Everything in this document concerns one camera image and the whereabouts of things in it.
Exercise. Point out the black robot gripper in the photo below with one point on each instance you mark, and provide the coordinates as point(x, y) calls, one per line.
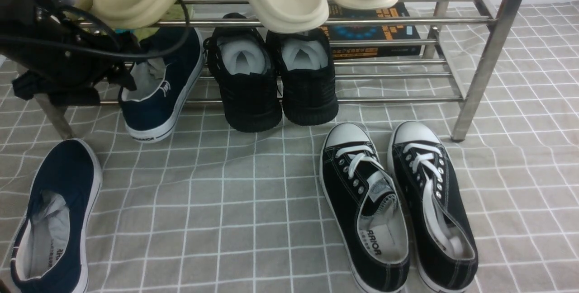
point(66, 51)

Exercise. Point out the black canvas laced sneaker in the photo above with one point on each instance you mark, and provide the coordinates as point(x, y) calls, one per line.
point(446, 253)
point(366, 205)

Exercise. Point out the black canvas laced sneaker left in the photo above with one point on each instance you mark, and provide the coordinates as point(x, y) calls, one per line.
point(366, 205)

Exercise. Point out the black knit sneaker right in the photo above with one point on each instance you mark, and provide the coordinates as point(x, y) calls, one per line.
point(305, 64)

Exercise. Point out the black canvas laced sneaker right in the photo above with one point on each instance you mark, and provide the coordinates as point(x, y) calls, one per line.
point(446, 253)

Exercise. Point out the black knit sneaker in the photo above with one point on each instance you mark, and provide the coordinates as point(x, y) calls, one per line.
point(239, 61)
point(305, 64)

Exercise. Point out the stainless steel shoe rack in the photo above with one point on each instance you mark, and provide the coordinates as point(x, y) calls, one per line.
point(447, 12)

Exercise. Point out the black orange box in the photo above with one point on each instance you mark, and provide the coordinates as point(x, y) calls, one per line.
point(384, 33)

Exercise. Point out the grey checked floor cloth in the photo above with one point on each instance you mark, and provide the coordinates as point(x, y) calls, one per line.
point(212, 210)

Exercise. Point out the green blue book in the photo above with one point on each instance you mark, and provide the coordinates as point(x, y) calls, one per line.
point(174, 13)

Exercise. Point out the black knit sneaker left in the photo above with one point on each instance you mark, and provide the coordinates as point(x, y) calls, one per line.
point(239, 61)

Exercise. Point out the navy slip-on shoe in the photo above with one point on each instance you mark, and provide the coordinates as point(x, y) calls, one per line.
point(163, 85)
point(49, 254)

